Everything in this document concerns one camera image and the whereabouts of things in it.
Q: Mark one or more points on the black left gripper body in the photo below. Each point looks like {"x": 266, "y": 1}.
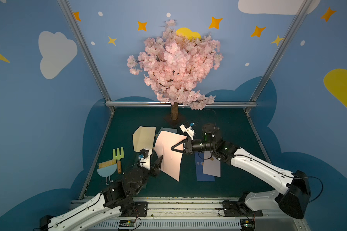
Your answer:
{"x": 155, "y": 166}

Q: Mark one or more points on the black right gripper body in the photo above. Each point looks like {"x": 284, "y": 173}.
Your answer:
{"x": 186, "y": 146}

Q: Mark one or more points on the pink envelope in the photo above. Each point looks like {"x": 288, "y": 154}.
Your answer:
{"x": 171, "y": 159}

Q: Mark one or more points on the light teal envelope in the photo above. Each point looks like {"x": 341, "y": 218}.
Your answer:
{"x": 166, "y": 129}

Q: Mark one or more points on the dark blue envelope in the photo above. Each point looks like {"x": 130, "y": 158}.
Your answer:
{"x": 200, "y": 176}

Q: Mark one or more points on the lavender envelope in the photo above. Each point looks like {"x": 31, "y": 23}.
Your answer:
{"x": 212, "y": 167}

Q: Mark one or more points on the cream yellow envelope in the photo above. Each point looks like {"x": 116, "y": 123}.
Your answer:
{"x": 143, "y": 138}

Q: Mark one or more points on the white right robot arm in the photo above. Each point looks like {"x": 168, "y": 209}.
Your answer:
{"x": 291, "y": 190}

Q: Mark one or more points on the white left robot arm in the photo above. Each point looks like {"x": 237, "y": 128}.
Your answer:
{"x": 112, "y": 202}

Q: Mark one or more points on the pink blossom artificial tree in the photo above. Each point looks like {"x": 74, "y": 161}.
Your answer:
{"x": 174, "y": 63}

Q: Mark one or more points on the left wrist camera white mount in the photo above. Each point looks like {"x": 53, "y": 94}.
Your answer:
{"x": 145, "y": 158}

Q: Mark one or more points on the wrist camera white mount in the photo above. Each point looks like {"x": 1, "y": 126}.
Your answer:
{"x": 145, "y": 158}
{"x": 187, "y": 128}

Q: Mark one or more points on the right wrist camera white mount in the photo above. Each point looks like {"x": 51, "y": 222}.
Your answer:
{"x": 187, "y": 128}

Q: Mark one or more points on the green garden fork wooden handle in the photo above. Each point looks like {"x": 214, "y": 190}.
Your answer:
{"x": 118, "y": 154}

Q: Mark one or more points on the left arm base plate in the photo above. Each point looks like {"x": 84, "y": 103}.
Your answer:
{"x": 139, "y": 209}

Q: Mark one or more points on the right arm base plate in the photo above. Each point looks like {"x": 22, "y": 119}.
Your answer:
{"x": 239, "y": 209}

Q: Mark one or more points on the aluminium rail front frame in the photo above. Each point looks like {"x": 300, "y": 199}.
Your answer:
{"x": 197, "y": 214}

